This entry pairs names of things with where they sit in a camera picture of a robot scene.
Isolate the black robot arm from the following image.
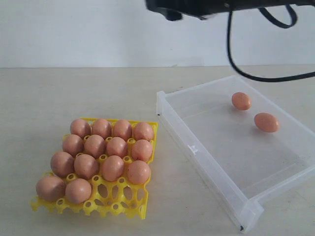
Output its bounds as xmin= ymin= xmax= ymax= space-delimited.
xmin=145 ymin=0 xmax=315 ymax=21

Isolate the brown egg cluster front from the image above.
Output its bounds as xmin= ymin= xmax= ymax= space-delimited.
xmin=106 ymin=137 xmax=128 ymax=158

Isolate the brown egg bin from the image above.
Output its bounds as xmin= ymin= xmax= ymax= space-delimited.
xmin=62 ymin=134 xmax=84 ymax=157
xmin=35 ymin=176 xmax=66 ymax=202
xmin=65 ymin=178 xmax=92 ymax=204
xmin=84 ymin=135 xmax=106 ymax=159
xmin=101 ymin=155 xmax=124 ymax=182

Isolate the brown egg cluster back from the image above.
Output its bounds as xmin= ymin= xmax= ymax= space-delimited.
xmin=231 ymin=92 xmax=252 ymax=111

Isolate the clear plastic bin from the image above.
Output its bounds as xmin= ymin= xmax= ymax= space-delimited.
xmin=157 ymin=76 xmax=315 ymax=233

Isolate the brown egg cluster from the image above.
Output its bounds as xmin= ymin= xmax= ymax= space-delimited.
xmin=74 ymin=154 xmax=99 ymax=180
xmin=131 ymin=139 xmax=153 ymax=162
xmin=254 ymin=113 xmax=280 ymax=133
xmin=127 ymin=160 xmax=151 ymax=184
xmin=106 ymin=137 xmax=128 ymax=158
xmin=231 ymin=92 xmax=252 ymax=111
xmin=50 ymin=151 xmax=74 ymax=178

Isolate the yellow plastic egg tray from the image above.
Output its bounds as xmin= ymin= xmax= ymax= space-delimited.
xmin=31 ymin=118 xmax=158 ymax=219

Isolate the black camera cable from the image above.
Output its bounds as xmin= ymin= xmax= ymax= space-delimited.
xmin=226 ymin=9 xmax=315 ymax=83

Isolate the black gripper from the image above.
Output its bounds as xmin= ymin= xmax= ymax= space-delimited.
xmin=145 ymin=0 xmax=229 ymax=21

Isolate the black strap loop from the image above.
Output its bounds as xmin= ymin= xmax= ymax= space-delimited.
xmin=258 ymin=4 xmax=299 ymax=29

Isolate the brown egg bin front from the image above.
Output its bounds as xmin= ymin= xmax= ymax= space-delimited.
xmin=84 ymin=135 xmax=106 ymax=159

